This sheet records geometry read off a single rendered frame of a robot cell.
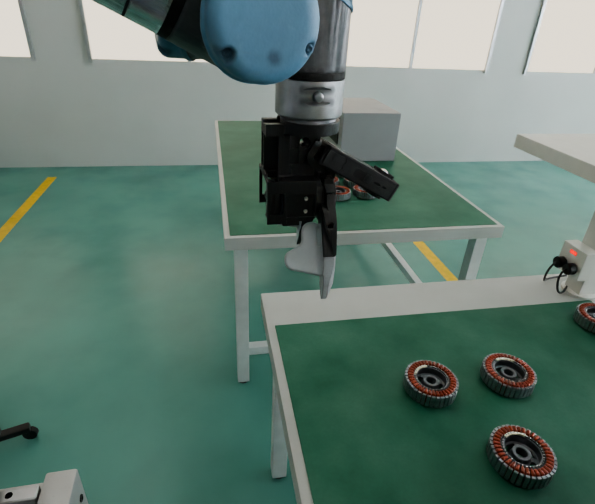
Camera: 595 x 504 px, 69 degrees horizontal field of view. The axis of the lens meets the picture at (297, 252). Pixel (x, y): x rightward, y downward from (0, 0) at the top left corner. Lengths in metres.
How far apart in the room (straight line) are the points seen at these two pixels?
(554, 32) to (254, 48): 5.52
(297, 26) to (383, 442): 0.77
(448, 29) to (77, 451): 4.66
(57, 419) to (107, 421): 0.20
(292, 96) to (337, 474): 0.64
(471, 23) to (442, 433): 4.63
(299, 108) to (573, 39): 5.53
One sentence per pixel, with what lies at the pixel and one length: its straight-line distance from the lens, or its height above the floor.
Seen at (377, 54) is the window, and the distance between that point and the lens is 4.83.
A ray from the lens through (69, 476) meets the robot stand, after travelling 0.60.
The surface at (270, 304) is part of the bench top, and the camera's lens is 1.21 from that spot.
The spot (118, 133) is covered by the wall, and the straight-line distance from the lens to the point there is 4.75.
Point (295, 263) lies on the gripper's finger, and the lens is 0.50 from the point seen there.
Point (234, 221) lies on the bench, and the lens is 1.66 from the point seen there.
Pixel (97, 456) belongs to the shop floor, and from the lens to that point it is 1.90.
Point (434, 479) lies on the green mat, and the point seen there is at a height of 0.75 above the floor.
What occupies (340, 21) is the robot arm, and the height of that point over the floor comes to 1.45.
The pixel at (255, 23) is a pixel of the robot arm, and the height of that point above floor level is 1.45.
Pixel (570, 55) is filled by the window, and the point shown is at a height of 1.17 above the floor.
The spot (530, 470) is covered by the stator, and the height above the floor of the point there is 0.79.
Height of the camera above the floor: 1.46
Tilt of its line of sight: 29 degrees down
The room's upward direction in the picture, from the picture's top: 3 degrees clockwise
